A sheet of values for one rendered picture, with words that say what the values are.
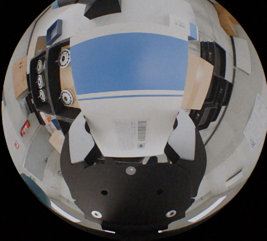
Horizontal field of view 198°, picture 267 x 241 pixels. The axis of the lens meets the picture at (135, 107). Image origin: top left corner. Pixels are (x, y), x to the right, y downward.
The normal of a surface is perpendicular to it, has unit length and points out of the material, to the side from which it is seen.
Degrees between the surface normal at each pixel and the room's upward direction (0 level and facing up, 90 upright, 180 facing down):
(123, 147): 0
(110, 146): 0
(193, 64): 0
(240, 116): 90
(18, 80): 80
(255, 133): 90
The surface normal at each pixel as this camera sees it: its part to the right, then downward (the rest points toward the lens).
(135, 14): 0.04, 0.53
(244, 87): -1.00, 0.04
